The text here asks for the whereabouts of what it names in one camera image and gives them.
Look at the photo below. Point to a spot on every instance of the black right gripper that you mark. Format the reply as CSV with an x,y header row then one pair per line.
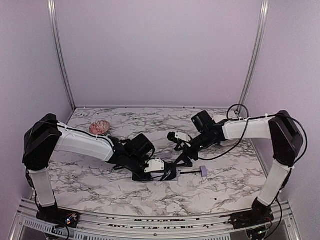
x,y
186,152

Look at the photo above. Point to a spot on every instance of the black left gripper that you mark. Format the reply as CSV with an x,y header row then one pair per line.
x,y
155,175

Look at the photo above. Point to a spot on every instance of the lavender folding umbrella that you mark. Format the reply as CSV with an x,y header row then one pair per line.
x,y
202,171

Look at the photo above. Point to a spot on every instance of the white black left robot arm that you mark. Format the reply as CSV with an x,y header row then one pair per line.
x,y
49,135

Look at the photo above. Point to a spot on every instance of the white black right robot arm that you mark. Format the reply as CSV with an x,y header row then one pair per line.
x,y
287,145

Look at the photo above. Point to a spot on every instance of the white ringed plate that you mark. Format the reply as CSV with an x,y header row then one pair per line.
x,y
219,118

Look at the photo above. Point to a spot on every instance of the red patterned small bowl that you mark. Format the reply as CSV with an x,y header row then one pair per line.
x,y
100,128

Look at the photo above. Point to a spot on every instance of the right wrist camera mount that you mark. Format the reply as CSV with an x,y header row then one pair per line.
x,y
178,137

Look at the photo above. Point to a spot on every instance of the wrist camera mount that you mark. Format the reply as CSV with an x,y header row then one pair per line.
x,y
154,165
178,137

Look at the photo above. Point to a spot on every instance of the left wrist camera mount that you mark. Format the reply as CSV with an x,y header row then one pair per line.
x,y
154,165

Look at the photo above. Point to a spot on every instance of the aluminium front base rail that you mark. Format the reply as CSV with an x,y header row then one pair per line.
x,y
279,225

